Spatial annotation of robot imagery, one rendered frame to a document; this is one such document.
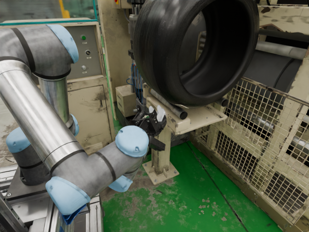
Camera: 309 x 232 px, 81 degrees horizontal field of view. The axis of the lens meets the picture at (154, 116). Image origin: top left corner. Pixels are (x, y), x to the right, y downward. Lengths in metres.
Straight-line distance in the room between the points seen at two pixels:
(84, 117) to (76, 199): 1.21
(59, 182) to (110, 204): 1.31
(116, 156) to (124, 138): 0.04
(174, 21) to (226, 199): 1.43
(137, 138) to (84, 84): 1.07
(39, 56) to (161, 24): 0.41
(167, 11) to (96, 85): 0.89
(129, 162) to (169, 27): 0.51
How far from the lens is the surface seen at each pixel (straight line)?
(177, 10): 0.74
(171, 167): 1.84
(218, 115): 1.15
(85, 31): 1.41
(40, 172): 0.94
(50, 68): 0.62
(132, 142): 0.40
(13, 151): 0.89
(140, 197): 1.67
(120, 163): 0.40
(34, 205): 1.04
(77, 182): 0.37
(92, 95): 1.48
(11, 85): 0.50
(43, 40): 0.59
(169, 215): 1.59
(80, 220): 1.41
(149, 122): 0.60
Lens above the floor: 1.39
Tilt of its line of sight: 33 degrees down
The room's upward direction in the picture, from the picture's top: straight up
